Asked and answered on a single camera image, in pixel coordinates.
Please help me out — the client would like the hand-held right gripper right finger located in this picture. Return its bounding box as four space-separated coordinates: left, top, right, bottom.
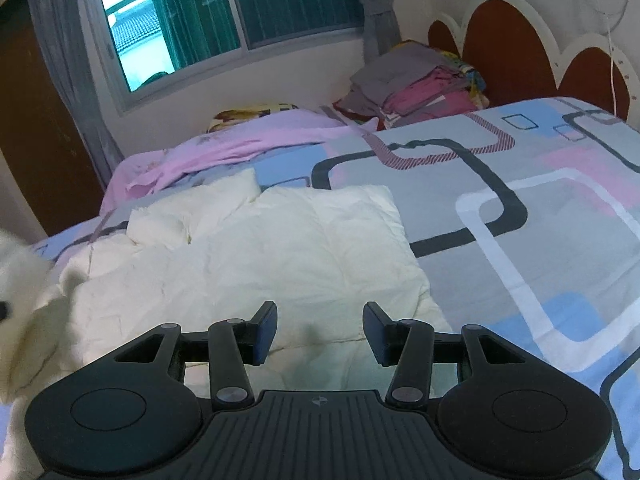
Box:
362 301 525 407

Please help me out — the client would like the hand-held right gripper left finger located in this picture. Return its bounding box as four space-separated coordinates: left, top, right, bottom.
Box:
114 301 279 411

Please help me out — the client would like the white quilted comforter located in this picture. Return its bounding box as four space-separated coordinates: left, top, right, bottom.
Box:
0 167 456 411

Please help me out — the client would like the stack of folded clothes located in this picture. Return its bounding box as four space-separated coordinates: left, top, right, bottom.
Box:
332 40 491 133

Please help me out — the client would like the patterned bed sheet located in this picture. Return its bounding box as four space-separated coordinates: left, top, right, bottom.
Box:
0 95 640 480

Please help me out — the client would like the pink blanket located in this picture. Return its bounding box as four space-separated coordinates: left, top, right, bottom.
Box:
100 110 381 213

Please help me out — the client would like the cartoon printed pillow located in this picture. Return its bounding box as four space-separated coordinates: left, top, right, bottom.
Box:
207 103 299 134

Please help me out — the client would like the brown wooden wardrobe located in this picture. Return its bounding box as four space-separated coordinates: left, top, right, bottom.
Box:
0 0 106 246

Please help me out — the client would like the red and white headboard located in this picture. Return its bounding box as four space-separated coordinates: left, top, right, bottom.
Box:
427 0 640 123

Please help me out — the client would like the grey curtain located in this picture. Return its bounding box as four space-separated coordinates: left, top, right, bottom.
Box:
340 0 403 57
25 0 126 191

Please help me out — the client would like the sliding glass window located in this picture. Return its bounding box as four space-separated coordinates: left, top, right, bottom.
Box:
75 0 366 113

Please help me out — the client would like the white charger cable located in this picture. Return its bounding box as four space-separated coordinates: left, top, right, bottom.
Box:
602 10 621 116

